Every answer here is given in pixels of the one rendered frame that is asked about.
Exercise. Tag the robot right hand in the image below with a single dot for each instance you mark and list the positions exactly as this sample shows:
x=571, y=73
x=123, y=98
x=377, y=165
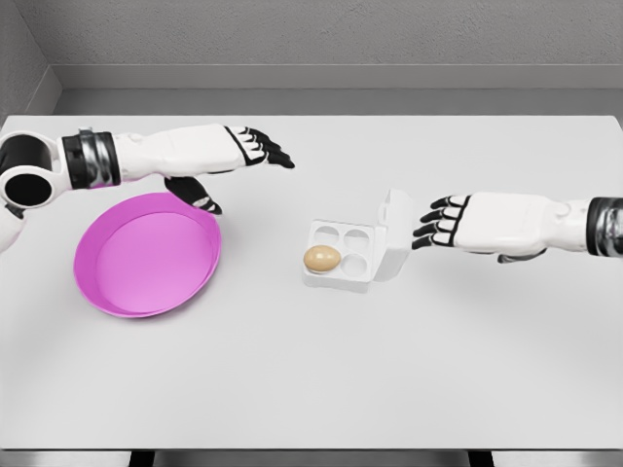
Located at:
x=501, y=221

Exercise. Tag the white egg box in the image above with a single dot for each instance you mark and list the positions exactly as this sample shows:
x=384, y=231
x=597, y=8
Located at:
x=357, y=253

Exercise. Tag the tan egg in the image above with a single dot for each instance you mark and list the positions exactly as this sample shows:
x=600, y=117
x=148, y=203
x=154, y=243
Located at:
x=321, y=259

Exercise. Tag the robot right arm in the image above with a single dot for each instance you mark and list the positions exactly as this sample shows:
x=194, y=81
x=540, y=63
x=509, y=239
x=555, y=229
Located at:
x=594, y=226

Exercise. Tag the pink round plate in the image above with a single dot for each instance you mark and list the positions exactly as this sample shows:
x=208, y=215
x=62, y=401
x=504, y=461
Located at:
x=146, y=255

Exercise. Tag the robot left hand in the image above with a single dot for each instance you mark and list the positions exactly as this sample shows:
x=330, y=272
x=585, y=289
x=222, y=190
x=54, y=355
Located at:
x=204, y=148

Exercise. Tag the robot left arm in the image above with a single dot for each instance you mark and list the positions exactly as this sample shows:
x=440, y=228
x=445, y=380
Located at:
x=92, y=155

